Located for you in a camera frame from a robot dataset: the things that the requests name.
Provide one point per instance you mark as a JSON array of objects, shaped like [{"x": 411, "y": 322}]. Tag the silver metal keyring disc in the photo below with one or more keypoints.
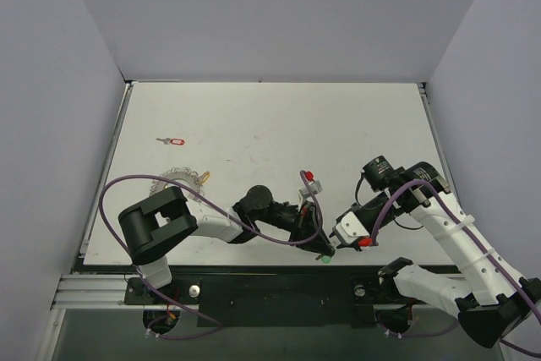
[{"x": 184, "y": 175}]

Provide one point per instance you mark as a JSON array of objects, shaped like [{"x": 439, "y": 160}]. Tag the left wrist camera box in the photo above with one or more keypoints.
[{"x": 306, "y": 192}]

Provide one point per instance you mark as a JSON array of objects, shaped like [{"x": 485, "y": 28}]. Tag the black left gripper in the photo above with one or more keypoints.
[{"x": 305, "y": 226}]

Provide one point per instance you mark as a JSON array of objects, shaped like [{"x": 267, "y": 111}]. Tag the aluminium frame rail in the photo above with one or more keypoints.
[{"x": 89, "y": 292}]

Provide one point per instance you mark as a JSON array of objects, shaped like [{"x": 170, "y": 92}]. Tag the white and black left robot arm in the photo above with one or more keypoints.
[{"x": 158, "y": 224}]

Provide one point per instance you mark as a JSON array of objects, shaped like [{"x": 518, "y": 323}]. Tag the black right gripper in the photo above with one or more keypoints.
[{"x": 350, "y": 243}]

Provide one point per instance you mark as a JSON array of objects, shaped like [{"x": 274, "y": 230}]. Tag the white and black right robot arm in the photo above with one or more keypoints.
[{"x": 491, "y": 299}]

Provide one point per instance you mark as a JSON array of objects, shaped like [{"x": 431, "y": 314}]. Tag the key with yellow tag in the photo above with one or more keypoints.
[{"x": 204, "y": 177}]

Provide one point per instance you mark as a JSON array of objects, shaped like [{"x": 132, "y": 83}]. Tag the key with red tag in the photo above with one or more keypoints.
[{"x": 171, "y": 141}]

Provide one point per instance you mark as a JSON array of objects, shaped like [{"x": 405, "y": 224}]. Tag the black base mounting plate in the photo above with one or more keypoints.
[{"x": 280, "y": 296}]

